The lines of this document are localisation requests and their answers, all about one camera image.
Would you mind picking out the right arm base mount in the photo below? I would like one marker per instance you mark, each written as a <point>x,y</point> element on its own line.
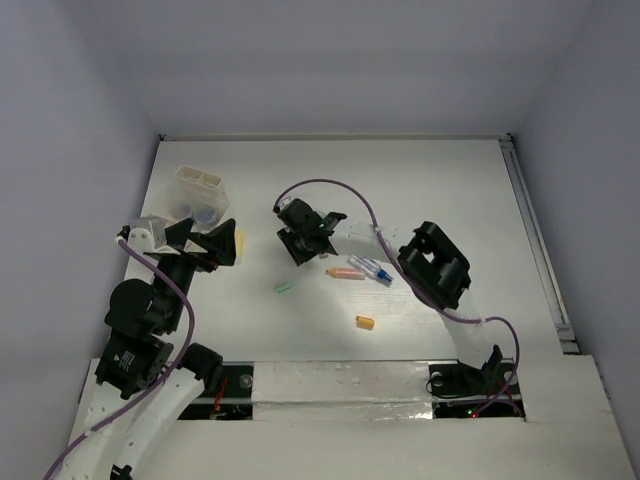
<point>457,394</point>

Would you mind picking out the green marker cap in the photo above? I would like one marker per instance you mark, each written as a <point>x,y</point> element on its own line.
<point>283,287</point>

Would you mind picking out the clear spray bottle blue cap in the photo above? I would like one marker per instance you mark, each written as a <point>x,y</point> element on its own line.
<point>371,269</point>

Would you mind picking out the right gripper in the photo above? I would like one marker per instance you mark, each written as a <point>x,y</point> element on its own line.
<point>300,255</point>

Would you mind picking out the yellow highlighter marker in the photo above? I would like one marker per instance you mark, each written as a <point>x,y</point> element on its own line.
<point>239,245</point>

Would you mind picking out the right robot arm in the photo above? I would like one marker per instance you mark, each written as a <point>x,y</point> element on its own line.
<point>436,271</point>

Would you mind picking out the clear jar purple contents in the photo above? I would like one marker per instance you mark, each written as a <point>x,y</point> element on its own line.
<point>181,210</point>

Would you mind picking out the cream divided box rear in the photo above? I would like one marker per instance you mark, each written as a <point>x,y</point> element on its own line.
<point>194,178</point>

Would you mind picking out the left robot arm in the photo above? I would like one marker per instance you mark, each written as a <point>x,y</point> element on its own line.
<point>150,369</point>

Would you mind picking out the clear organizer bin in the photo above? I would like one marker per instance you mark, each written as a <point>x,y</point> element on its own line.
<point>178,201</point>

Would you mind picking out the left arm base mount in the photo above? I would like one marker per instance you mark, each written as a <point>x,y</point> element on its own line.
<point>230,401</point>

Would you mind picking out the clear jar blue beads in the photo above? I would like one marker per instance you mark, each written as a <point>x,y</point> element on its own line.
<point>205,216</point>

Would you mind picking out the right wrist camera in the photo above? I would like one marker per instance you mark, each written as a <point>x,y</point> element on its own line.
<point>281,204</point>

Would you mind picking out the orange marker cap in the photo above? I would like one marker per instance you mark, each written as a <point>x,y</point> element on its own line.
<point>365,323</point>

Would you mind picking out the aluminium side rail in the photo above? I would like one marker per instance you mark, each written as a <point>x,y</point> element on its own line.
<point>564,330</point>

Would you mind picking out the orange highlighter marker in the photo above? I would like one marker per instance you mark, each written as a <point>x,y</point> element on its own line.
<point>345,273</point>

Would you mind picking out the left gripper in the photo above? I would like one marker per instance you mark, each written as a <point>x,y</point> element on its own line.
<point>221,239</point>

